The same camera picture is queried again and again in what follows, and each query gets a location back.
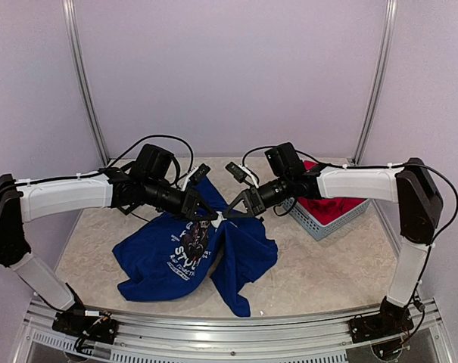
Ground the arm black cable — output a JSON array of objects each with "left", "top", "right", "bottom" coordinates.
[
  {"left": 0, "top": 134, "right": 195, "bottom": 265},
  {"left": 241, "top": 146, "right": 458, "bottom": 243}
]

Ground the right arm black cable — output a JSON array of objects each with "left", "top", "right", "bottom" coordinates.
[{"left": 241, "top": 146, "right": 458, "bottom": 243}]

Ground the right aluminium corner post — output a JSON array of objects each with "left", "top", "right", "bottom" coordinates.
[{"left": 351, "top": 0, "right": 398, "bottom": 165}]

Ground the left aluminium corner post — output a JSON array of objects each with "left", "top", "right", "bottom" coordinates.
[{"left": 61, "top": 0, "right": 110, "bottom": 165}]

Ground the aluminium corner post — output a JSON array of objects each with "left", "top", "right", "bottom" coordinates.
[
  {"left": 351, "top": 0, "right": 398, "bottom": 165},
  {"left": 61, "top": 0, "right": 110, "bottom": 165}
]

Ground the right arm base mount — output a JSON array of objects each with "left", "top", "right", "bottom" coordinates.
[{"left": 348, "top": 297, "right": 414, "bottom": 343}]

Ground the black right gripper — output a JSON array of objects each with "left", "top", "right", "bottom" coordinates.
[{"left": 221, "top": 173, "right": 291, "bottom": 219}]

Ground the red garment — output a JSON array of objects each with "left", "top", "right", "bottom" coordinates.
[{"left": 298, "top": 160, "right": 368, "bottom": 228}]

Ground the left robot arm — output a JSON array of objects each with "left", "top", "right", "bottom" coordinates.
[{"left": 0, "top": 144, "right": 219, "bottom": 337}]

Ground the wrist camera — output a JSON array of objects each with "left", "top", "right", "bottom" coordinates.
[
  {"left": 181, "top": 163, "right": 210, "bottom": 191},
  {"left": 225, "top": 162, "right": 260, "bottom": 188}
]

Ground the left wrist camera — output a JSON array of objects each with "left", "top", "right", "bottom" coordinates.
[{"left": 181, "top": 163, "right": 210, "bottom": 191}]

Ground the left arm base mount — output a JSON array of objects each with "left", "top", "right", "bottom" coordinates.
[{"left": 52, "top": 309, "right": 119, "bottom": 344}]

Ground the blue printed t-shirt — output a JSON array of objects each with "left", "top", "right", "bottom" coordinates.
[{"left": 112, "top": 176, "right": 279, "bottom": 318}]

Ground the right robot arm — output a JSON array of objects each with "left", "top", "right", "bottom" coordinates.
[{"left": 223, "top": 142, "right": 444, "bottom": 336}]

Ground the light blue perforated basket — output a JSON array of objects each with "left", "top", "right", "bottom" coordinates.
[{"left": 281, "top": 198, "right": 370, "bottom": 241}]

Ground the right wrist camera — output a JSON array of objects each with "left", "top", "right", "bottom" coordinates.
[{"left": 225, "top": 162, "right": 260, "bottom": 188}]

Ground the aluminium front rail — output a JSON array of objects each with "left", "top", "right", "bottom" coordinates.
[{"left": 22, "top": 298, "right": 447, "bottom": 363}]

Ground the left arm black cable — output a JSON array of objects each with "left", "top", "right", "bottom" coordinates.
[{"left": 0, "top": 134, "right": 195, "bottom": 265}]

